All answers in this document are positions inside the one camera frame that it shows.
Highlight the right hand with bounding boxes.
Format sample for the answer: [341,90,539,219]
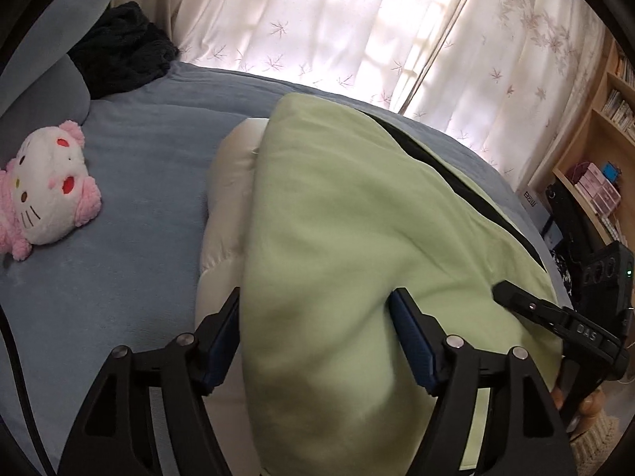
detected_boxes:
[566,387,606,436]

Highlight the white floral curtain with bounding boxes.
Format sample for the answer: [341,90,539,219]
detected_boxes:
[115,0,607,190]

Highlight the blue plush bed cover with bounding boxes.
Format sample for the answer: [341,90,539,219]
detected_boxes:
[0,58,577,476]

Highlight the green and black hooded jacket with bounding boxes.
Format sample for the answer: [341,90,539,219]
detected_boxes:
[240,94,562,475]

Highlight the folded white puffer jacket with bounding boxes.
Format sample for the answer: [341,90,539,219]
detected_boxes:
[195,118,268,476]

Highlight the black camera cable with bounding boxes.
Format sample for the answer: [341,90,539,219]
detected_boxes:
[0,303,56,476]

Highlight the white box under shelf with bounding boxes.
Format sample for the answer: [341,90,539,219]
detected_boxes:
[519,188,554,238]

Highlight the books on shelf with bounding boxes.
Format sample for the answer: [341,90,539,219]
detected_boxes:
[600,52,634,140]

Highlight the pink storage boxes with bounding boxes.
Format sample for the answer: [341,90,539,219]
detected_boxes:
[565,161,621,217]

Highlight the pink white kitty plush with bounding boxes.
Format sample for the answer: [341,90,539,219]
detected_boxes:
[1,121,102,261]

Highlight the black clothing by curtain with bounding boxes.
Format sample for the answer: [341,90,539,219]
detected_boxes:
[69,1,180,100]

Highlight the curved wooden shelf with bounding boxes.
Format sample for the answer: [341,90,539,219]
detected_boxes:
[538,36,634,260]

